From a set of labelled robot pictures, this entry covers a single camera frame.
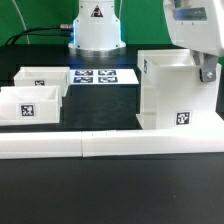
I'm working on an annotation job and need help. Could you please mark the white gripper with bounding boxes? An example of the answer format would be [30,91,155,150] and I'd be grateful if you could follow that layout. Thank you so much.
[163,0,224,82]

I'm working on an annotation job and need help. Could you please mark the white drawer cabinet box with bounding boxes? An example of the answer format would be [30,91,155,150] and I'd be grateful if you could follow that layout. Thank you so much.
[137,49,223,129]

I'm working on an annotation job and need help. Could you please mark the white drawer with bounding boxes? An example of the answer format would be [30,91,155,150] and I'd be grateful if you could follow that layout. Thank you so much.
[14,67,70,97]
[0,86,62,126]

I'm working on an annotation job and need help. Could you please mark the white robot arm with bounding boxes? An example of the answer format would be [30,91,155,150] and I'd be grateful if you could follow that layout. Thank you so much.
[69,0,224,82]

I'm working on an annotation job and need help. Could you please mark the white marker tag sheet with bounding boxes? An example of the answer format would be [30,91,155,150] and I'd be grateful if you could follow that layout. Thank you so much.
[69,69,139,85]

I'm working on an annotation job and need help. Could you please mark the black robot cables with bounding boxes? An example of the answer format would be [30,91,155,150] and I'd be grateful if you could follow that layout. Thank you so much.
[4,23,75,46]

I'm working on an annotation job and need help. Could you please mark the white front guide rail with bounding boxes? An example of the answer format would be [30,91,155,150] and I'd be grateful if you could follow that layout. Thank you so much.
[0,127,224,159]

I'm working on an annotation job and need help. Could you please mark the white thin cable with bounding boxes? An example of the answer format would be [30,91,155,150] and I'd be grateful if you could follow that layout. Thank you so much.
[11,0,31,45]

